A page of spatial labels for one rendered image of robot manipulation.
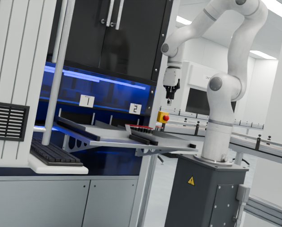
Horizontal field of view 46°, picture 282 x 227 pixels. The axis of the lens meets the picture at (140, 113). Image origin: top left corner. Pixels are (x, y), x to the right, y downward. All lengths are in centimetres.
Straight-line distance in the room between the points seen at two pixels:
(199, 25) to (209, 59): 776
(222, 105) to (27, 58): 90
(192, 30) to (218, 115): 47
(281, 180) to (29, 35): 249
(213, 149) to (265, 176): 160
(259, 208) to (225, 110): 110
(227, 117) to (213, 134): 10
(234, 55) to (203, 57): 773
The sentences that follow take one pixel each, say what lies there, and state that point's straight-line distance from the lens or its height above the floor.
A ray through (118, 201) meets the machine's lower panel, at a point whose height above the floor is 44.
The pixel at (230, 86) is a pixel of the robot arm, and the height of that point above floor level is 123.
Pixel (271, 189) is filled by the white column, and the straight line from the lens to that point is 316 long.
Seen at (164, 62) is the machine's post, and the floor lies 134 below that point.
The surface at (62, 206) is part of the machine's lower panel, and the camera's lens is 195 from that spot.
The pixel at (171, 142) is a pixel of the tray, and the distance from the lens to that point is 176.
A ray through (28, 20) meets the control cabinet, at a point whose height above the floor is 126.
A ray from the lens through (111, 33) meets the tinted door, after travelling 192.
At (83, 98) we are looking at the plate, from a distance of 183.
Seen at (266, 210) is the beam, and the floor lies 50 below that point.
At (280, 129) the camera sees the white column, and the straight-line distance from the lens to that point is 313.
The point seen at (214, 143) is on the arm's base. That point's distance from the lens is 162.
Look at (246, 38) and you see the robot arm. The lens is 165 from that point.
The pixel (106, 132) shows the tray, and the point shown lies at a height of 90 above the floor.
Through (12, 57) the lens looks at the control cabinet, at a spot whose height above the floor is 114.
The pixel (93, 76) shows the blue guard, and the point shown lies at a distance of 185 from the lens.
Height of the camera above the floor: 111
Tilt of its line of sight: 3 degrees down
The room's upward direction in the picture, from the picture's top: 11 degrees clockwise
